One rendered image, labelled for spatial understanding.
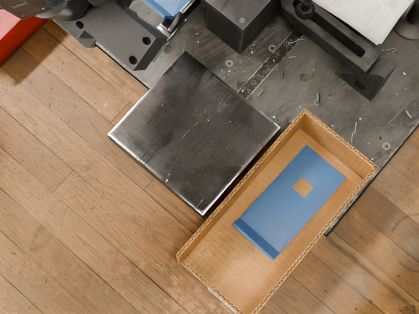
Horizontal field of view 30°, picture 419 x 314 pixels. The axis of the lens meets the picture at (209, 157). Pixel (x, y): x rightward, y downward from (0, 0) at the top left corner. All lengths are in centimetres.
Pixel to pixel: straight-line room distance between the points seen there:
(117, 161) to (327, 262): 31
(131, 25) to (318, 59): 38
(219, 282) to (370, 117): 31
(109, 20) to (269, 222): 36
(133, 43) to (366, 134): 40
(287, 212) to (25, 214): 35
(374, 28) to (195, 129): 28
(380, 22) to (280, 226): 31
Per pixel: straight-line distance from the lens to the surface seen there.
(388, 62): 103
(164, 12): 102
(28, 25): 111
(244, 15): 104
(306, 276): 104
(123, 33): 82
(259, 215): 103
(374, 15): 110
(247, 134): 105
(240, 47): 108
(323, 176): 105
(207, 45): 111
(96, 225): 105
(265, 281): 102
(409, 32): 115
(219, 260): 102
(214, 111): 105
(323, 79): 110
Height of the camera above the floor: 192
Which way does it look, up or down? 75 degrees down
